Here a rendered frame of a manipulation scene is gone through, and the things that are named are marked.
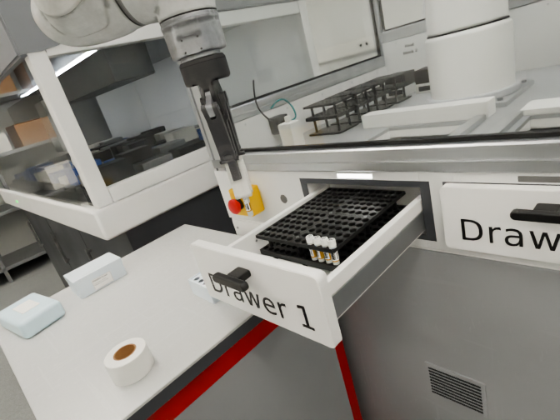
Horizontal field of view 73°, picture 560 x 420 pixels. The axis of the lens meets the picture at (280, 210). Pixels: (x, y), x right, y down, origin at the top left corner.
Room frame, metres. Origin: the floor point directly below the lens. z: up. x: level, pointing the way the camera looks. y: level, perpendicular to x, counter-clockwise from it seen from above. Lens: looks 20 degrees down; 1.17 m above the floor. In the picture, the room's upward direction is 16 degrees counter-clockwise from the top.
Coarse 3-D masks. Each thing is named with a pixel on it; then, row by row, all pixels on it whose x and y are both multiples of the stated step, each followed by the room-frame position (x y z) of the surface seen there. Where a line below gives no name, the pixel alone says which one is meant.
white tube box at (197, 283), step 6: (198, 276) 0.75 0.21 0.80; (192, 282) 0.72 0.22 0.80; (198, 282) 0.72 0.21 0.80; (192, 288) 0.73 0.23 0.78; (198, 288) 0.71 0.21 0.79; (204, 288) 0.69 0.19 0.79; (198, 294) 0.72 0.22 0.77; (204, 294) 0.70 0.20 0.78; (210, 300) 0.68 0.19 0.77; (216, 300) 0.68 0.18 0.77
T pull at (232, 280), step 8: (216, 272) 0.51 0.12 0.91; (232, 272) 0.49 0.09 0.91; (240, 272) 0.49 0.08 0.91; (248, 272) 0.49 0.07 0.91; (216, 280) 0.50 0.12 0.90; (224, 280) 0.48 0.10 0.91; (232, 280) 0.47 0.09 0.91; (240, 280) 0.46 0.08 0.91; (232, 288) 0.47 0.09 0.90; (240, 288) 0.45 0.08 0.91
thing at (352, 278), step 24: (312, 192) 0.79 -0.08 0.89; (408, 192) 0.67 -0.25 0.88; (408, 216) 0.57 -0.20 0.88; (240, 240) 0.64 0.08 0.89; (264, 240) 0.67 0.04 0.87; (384, 240) 0.52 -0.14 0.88; (408, 240) 0.56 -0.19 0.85; (360, 264) 0.47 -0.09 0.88; (384, 264) 0.51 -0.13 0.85; (336, 288) 0.43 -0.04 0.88; (360, 288) 0.46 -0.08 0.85; (336, 312) 0.42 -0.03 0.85
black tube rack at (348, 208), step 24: (336, 192) 0.73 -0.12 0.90; (360, 192) 0.69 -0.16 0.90; (384, 192) 0.67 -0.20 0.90; (288, 216) 0.68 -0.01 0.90; (312, 216) 0.64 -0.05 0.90; (336, 216) 0.62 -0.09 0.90; (360, 216) 0.59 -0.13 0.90; (384, 216) 0.63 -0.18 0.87; (336, 240) 0.53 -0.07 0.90; (360, 240) 0.56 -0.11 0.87; (312, 264) 0.53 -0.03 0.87
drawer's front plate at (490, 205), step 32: (448, 192) 0.54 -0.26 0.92; (480, 192) 0.50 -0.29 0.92; (512, 192) 0.47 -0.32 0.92; (544, 192) 0.44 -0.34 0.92; (448, 224) 0.54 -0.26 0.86; (480, 224) 0.51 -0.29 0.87; (512, 224) 0.47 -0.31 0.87; (544, 224) 0.44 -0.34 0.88; (512, 256) 0.47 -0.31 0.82; (544, 256) 0.44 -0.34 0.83
